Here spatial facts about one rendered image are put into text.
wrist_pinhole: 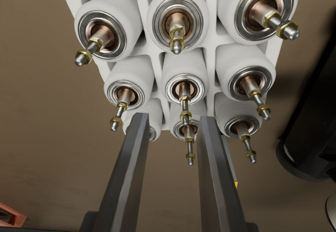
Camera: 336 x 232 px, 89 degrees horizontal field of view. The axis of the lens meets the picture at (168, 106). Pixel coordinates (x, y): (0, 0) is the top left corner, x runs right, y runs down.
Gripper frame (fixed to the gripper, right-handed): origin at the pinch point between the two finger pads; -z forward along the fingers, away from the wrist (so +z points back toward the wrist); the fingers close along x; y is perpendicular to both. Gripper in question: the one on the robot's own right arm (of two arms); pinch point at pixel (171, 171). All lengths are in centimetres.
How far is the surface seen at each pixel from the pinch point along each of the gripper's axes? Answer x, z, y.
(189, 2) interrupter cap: -1.4, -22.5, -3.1
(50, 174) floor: 79, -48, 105
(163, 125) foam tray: 2.3, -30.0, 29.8
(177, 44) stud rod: 0.0, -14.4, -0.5
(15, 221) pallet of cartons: 150, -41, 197
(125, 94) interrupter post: 9.3, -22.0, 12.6
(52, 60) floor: 42, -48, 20
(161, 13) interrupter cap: 2.4, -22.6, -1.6
